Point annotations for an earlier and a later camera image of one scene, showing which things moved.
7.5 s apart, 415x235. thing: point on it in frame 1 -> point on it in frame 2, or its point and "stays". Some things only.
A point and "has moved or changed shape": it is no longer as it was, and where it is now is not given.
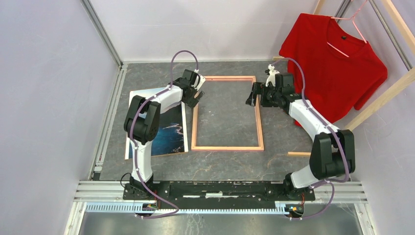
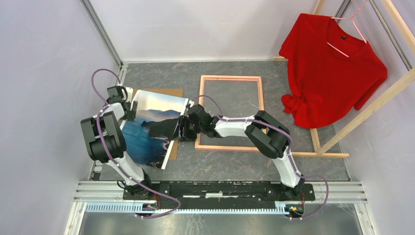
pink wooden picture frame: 259,148 has moved or changed shape
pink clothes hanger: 352,18 stays
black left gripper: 192,102 -> 131,115
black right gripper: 259,88 -> 183,122
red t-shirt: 339,69 stays
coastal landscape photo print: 172,138 has moved or changed shape
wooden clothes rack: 408,78 stays
